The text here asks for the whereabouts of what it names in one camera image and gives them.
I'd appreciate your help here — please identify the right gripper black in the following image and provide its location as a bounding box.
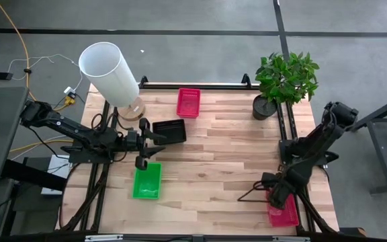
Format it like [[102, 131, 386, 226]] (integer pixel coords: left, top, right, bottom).
[[237, 167, 298, 210]]

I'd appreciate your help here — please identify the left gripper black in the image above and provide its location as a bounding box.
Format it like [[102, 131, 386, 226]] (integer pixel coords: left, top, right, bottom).
[[126, 117, 167, 171]]

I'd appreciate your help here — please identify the black plastic basket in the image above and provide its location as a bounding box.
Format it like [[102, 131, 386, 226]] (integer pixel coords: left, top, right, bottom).
[[152, 118, 187, 146]]

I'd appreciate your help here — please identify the green plastic basket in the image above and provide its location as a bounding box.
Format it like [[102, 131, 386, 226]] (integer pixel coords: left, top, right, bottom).
[[132, 162, 163, 200], [132, 163, 163, 200]]

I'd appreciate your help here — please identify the red plastic basket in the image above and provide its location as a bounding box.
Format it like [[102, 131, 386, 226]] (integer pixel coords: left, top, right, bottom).
[[265, 190, 300, 228], [176, 87, 202, 119]]

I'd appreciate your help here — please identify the black table front bar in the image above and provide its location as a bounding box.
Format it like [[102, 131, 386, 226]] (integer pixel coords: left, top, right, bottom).
[[0, 230, 387, 242]]

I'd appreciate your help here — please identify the white shade table lamp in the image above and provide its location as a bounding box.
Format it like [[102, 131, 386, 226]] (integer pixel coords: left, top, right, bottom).
[[78, 42, 146, 122]]

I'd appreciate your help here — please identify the black plant pot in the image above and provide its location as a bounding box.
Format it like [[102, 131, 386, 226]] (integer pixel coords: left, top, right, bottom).
[[252, 94, 278, 121]]

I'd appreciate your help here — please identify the white box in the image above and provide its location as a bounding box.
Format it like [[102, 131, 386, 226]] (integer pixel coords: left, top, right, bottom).
[[40, 154, 74, 196]]

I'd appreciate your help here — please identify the green leafy plant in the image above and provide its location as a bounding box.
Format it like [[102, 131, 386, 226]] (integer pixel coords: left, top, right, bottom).
[[255, 51, 320, 105]]

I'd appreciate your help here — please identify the black aluminium table frame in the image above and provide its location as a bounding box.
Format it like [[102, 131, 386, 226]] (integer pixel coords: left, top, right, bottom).
[[56, 100, 120, 233], [276, 100, 337, 235]]

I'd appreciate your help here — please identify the silver table edge rail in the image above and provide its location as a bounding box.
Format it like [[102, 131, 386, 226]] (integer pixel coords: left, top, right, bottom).
[[138, 73, 261, 90]]

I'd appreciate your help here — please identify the yellow floor cable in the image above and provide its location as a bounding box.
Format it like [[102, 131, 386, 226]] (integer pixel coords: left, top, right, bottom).
[[9, 137, 75, 153]]

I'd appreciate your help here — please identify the white floor cable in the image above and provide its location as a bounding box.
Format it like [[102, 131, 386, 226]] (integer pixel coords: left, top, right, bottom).
[[7, 53, 84, 92]]

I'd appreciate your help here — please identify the orange floor cable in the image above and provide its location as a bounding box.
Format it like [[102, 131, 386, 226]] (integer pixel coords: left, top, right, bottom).
[[0, 0, 35, 102]]

